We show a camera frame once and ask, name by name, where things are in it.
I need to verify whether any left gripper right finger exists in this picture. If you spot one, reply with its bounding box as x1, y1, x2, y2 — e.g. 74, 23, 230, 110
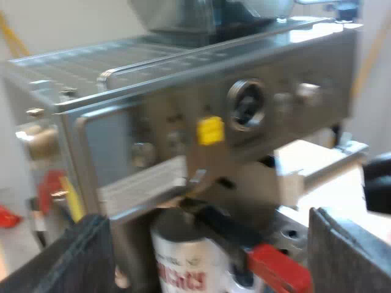
307, 206, 391, 293

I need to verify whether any steel espresso machine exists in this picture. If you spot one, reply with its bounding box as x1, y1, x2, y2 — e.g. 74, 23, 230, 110
2, 14, 371, 293

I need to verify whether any white mug red black print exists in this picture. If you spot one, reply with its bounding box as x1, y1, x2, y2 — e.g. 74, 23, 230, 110
148, 209, 264, 293

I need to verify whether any yellow cable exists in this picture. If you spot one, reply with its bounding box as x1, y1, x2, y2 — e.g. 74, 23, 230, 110
0, 11, 31, 57

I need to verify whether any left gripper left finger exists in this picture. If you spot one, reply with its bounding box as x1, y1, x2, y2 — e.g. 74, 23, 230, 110
0, 213, 116, 293

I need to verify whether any filter holder with red-ended handle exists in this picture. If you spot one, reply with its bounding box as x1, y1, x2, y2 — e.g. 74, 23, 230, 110
180, 197, 314, 293

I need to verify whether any clear bean box dark lid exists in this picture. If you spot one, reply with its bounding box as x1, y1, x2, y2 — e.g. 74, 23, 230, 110
126, 0, 294, 47

